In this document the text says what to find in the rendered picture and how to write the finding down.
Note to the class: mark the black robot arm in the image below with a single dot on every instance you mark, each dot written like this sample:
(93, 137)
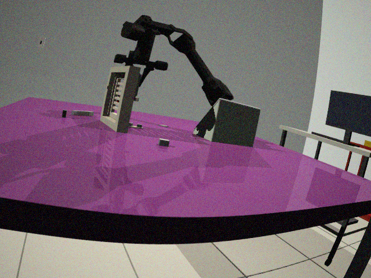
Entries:
(144, 29)

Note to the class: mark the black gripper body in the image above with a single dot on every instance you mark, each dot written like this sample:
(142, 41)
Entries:
(142, 53)

